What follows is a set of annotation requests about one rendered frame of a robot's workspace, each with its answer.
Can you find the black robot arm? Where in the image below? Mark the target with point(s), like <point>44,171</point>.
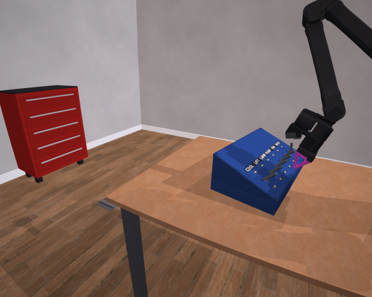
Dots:
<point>333,105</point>

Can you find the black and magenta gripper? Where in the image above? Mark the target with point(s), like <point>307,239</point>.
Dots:
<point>309,155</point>

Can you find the blue switch panel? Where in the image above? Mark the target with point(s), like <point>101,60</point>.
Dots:
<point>256,170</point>

